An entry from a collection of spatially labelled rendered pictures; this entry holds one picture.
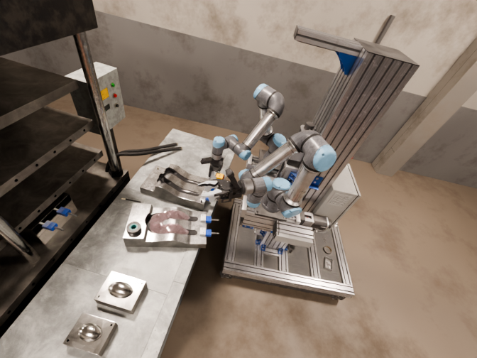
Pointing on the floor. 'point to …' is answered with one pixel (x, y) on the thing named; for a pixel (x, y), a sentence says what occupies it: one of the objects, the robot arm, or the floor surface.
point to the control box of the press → (117, 113)
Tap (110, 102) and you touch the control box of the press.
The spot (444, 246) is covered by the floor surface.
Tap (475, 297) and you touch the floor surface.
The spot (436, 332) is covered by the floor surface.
